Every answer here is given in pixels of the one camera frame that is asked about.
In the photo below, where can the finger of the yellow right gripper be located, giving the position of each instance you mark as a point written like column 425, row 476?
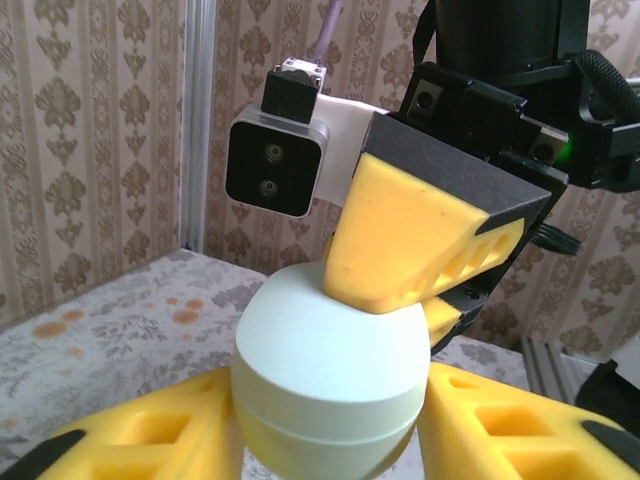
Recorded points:
column 400, row 225
column 442, row 325

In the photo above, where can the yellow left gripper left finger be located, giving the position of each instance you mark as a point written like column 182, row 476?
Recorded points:
column 125, row 440

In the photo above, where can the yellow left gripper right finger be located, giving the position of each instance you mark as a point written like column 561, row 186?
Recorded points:
column 500, row 435

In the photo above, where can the mint green earbud charging case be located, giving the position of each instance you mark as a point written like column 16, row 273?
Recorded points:
column 325, row 375

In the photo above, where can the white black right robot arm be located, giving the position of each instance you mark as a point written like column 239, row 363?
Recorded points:
column 607, row 390

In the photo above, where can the floral tablecloth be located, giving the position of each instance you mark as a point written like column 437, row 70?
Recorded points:
column 100, row 325

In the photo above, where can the aluminium side rail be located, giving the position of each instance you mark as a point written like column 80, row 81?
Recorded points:
column 547, row 367

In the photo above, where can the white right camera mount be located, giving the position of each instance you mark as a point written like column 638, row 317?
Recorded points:
column 340, row 150

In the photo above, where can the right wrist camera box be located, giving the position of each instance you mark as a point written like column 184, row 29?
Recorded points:
column 272, row 165

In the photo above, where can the aluminium frame post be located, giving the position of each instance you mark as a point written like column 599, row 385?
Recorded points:
column 197, row 125

